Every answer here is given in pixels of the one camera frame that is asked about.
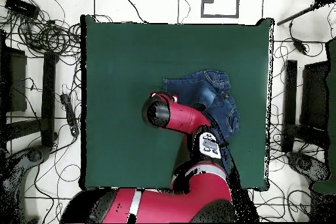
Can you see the blue denim jeans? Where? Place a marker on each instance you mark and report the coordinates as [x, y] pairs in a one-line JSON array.
[[210, 92]]

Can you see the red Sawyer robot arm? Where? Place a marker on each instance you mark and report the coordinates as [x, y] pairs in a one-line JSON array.
[[170, 197]]

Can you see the dark flat panel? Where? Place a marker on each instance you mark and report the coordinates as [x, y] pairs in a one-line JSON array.
[[17, 84], [315, 95]]

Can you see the dark green table cloth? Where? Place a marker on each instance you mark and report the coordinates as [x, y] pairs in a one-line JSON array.
[[131, 63]]

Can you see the black power strip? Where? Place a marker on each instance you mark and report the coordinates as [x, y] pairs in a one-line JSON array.
[[69, 115]]

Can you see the black stand bar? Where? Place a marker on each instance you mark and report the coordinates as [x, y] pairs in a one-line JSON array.
[[290, 103], [48, 98]]

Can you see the grey stand base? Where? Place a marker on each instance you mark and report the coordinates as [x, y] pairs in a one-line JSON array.
[[34, 155], [305, 165]]

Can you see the small black power adapter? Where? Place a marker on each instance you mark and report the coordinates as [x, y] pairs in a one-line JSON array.
[[300, 45]]

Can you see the black stand with rod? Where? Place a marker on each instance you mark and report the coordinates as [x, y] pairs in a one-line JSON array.
[[296, 13]]

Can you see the black adapter box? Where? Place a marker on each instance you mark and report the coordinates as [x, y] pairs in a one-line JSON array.
[[22, 7]]

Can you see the grey floor hatch frame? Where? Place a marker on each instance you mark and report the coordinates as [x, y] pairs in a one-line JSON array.
[[220, 15]]

